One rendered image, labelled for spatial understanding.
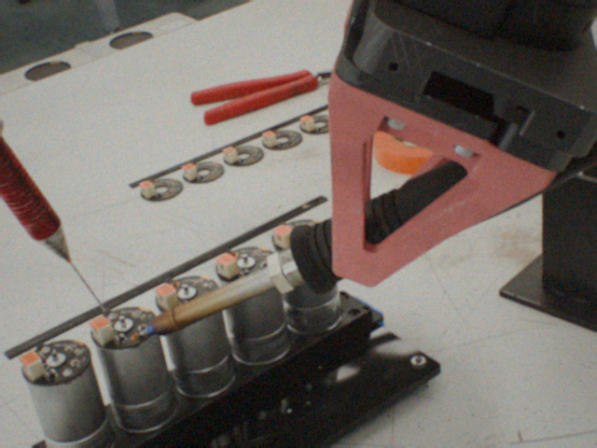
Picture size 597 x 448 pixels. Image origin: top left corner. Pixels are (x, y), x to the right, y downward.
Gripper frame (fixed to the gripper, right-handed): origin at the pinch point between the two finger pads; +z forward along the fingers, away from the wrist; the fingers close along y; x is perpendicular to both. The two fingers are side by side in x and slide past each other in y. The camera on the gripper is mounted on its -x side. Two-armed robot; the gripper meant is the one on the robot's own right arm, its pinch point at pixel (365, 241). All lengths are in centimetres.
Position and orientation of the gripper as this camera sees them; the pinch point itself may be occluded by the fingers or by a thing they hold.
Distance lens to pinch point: 34.6
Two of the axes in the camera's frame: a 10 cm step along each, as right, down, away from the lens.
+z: -3.5, 7.6, 5.5
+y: -1.4, 5.4, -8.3
